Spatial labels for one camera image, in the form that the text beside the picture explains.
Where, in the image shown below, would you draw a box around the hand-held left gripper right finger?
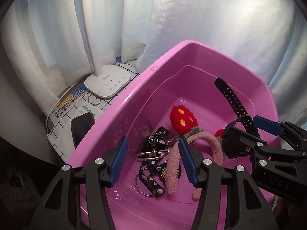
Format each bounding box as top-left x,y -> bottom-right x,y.
178,139 -> 280,230

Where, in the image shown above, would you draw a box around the white curtain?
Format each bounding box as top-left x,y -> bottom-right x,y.
0,0 -> 307,135

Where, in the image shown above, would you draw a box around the black gold embroidered patch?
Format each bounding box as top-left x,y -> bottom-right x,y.
157,163 -> 183,180

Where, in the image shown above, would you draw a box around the large thin silver ring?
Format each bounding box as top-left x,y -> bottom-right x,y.
135,166 -> 168,198

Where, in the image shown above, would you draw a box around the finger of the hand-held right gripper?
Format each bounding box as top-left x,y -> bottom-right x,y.
222,122 -> 307,160
252,116 -> 307,150

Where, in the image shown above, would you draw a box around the black grid white tablecloth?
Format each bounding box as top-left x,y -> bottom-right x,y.
45,56 -> 141,163

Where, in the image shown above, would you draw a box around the black wrist watch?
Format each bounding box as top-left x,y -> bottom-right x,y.
214,77 -> 261,139

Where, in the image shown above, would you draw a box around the printed paper packet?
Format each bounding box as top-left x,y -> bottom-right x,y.
47,84 -> 106,135

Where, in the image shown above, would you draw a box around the black printed lanyard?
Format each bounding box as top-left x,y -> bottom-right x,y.
139,126 -> 173,198

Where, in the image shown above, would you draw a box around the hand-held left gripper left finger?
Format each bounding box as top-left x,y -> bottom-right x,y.
29,136 -> 128,230

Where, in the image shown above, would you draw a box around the silver key ring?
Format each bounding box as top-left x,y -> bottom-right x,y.
87,93 -> 102,106

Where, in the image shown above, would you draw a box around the pink plush strawberry headband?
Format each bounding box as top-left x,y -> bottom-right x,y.
165,105 -> 226,200

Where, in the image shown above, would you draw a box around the small silver bangle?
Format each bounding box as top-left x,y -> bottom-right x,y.
134,149 -> 169,161

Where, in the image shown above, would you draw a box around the smartphone with red case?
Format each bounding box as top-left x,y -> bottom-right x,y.
70,113 -> 96,149

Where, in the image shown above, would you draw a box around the pink plastic basin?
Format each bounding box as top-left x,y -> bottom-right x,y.
68,40 -> 279,230

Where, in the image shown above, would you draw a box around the white desk lamp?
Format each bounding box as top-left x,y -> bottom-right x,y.
80,0 -> 131,99

